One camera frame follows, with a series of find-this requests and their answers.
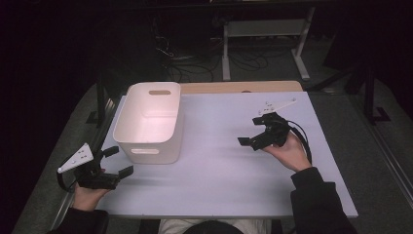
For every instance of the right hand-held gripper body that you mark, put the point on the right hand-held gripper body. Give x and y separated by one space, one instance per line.
276 130

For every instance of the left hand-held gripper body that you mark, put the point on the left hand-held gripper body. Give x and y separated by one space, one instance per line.
95 180

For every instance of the white plastic basket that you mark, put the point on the white plastic basket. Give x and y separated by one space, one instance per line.
146 130

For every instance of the person's left hand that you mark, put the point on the person's left hand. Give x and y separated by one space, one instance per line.
87 196

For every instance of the person's right hand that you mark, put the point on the person's right hand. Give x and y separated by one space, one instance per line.
290 152

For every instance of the wooden table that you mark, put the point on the wooden table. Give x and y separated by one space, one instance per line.
240 87

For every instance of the black metal stand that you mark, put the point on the black metal stand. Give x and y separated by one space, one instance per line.
100 97
368 94

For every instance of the white metal desk frame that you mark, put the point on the white metal desk frame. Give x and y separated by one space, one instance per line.
266 27

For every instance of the metal floor rail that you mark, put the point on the metal floor rail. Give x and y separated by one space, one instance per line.
389 156

